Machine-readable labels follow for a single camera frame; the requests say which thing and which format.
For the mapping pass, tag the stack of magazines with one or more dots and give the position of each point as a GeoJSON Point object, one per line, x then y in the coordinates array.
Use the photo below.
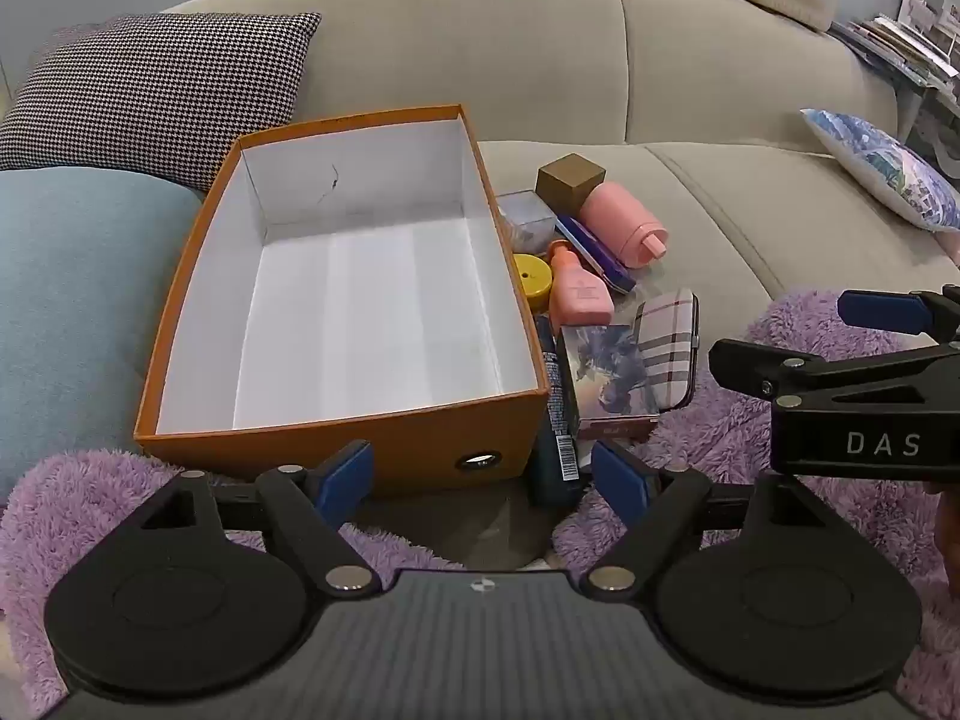
{"type": "Point", "coordinates": [900, 45]}

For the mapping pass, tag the dark blue bottle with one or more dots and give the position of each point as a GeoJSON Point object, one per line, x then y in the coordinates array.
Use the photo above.
{"type": "Point", "coordinates": [555, 420]}

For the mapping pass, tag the light blue cushion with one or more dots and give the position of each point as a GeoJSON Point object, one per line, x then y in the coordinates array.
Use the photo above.
{"type": "Point", "coordinates": [75, 315]}

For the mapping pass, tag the brown cube box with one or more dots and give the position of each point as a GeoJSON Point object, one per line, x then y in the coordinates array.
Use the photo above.
{"type": "Point", "coordinates": [566, 184]}

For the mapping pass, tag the beige sofa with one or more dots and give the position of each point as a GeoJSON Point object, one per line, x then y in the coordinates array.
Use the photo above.
{"type": "Point", "coordinates": [525, 52]}

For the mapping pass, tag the orange bottle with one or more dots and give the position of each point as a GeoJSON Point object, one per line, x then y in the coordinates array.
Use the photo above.
{"type": "Point", "coordinates": [577, 296]}

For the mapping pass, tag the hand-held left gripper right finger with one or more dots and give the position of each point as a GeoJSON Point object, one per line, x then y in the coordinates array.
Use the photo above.
{"type": "Point", "coordinates": [619, 476]}

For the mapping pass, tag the pink bottle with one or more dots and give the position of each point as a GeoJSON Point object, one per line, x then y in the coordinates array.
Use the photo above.
{"type": "Point", "coordinates": [619, 225]}

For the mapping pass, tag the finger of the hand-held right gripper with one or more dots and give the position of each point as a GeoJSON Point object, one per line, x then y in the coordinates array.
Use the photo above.
{"type": "Point", "coordinates": [757, 364]}
{"type": "Point", "coordinates": [881, 311]}

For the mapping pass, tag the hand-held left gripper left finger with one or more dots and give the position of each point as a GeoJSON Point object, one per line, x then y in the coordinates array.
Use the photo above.
{"type": "Point", "coordinates": [352, 476]}

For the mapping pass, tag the yellow tape measure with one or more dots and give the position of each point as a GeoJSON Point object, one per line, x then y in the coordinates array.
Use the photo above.
{"type": "Point", "coordinates": [532, 281]}

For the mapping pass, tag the blue floral pillow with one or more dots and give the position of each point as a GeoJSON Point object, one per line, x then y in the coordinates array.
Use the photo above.
{"type": "Point", "coordinates": [885, 165]}

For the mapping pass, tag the picture card box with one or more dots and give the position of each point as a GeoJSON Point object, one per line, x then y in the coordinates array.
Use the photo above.
{"type": "Point", "coordinates": [607, 375]}

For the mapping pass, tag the purple fluffy blanket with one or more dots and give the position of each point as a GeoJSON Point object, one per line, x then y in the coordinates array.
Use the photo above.
{"type": "Point", "coordinates": [712, 450]}

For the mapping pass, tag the clear plastic box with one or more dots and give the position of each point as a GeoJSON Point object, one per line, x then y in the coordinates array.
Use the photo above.
{"type": "Point", "coordinates": [525, 221]}

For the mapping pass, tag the houndstooth pillow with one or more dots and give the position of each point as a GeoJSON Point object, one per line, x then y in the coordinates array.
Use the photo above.
{"type": "Point", "coordinates": [150, 90]}

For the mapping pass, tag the orange cardboard box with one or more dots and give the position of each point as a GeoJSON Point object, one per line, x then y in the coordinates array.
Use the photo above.
{"type": "Point", "coordinates": [337, 315]}

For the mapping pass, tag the plaid case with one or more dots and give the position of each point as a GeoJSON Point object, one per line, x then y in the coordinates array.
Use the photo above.
{"type": "Point", "coordinates": [667, 345]}

